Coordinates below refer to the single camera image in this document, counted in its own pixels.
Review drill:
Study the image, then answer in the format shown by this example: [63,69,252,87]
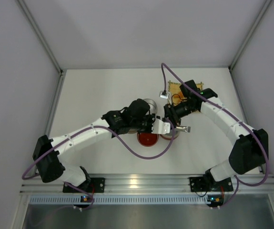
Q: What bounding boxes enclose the metal tongs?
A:
[175,125,191,133]

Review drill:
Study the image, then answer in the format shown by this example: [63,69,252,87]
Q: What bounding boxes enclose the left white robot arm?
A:
[33,99,161,186]

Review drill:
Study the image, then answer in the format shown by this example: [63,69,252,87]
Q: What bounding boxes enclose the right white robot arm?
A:
[163,80,269,187]

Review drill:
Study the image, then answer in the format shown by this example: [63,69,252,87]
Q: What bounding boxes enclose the red round lid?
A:
[137,133,159,147]

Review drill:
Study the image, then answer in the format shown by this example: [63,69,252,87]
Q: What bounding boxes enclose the bamboo mat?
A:
[166,80,204,114]

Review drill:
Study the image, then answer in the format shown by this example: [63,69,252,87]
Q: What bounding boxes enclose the upper steel round container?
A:
[143,98,157,114]

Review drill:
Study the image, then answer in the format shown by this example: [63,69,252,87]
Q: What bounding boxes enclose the steel round container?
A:
[160,130,180,141]
[143,98,157,114]

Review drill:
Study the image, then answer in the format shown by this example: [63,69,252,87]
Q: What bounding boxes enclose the lower steel round container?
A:
[160,130,180,141]

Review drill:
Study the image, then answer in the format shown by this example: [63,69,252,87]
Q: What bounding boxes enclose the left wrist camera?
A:
[152,118,171,135]

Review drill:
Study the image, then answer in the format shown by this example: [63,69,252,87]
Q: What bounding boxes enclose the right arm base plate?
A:
[189,177,233,193]

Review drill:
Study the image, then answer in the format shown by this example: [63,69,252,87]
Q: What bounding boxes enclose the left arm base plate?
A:
[62,177,105,193]

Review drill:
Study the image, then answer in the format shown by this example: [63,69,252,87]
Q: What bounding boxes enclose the aluminium rail frame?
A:
[20,175,274,207]

